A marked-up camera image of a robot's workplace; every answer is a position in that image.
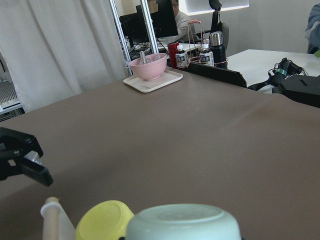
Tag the green plastic cup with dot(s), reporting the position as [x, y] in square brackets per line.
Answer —
[183, 221]

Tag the yellow plastic cup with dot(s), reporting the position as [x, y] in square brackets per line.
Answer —
[107, 220]

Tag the aluminium frame post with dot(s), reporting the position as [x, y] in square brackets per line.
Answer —
[149, 26]

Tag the black computer monitor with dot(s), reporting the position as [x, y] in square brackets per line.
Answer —
[164, 22]

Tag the dark blue steel thermos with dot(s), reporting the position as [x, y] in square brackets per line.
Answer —
[218, 49]

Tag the metal pestle in bowl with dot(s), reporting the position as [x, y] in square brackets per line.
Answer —
[142, 57]

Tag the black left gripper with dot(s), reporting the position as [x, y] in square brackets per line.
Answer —
[14, 146]

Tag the red thermos bottle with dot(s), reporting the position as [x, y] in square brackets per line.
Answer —
[172, 51]

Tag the copper wire bottle rack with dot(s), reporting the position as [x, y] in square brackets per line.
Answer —
[199, 40]

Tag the cream plastic tray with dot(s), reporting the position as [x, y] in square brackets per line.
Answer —
[147, 86]

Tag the pink bowl of ice cubes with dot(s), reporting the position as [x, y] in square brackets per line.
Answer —
[155, 66]

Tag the dark tea bottle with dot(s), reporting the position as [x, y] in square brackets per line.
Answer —
[181, 57]
[206, 55]

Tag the white wire cup holder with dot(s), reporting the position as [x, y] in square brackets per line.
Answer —
[56, 223]

